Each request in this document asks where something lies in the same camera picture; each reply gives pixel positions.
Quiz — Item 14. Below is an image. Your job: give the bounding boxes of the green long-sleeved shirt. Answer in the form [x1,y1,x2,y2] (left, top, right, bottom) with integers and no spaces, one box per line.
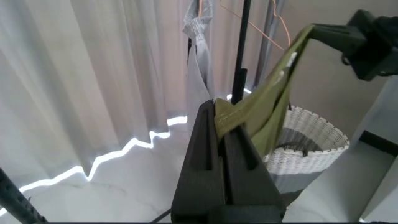
[213,24,315,159]

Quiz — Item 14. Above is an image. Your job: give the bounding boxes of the pale grey shorts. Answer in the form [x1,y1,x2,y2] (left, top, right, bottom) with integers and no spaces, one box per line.
[182,0,217,134]

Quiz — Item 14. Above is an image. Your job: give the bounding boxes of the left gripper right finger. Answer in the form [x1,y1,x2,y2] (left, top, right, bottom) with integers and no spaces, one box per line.
[217,124,287,223]

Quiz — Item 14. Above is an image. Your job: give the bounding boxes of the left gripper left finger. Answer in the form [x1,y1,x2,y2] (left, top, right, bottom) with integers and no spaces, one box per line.
[170,99,226,223]

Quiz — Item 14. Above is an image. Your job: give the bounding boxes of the white laundry basket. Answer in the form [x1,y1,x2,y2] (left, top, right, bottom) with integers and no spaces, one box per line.
[262,101,351,206]

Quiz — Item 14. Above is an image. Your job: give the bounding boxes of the black cable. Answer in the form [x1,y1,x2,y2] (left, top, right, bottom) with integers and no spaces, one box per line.
[150,208,172,223]

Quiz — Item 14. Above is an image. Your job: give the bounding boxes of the white curtain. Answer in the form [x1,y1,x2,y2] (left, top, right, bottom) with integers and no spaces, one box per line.
[0,0,284,191]

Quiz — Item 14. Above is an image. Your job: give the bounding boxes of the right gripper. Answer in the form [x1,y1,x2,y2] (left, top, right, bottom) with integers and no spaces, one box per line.
[310,17,398,82]

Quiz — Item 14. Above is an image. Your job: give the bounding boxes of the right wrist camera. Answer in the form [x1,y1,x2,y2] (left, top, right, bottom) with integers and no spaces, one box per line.
[346,9,377,30]

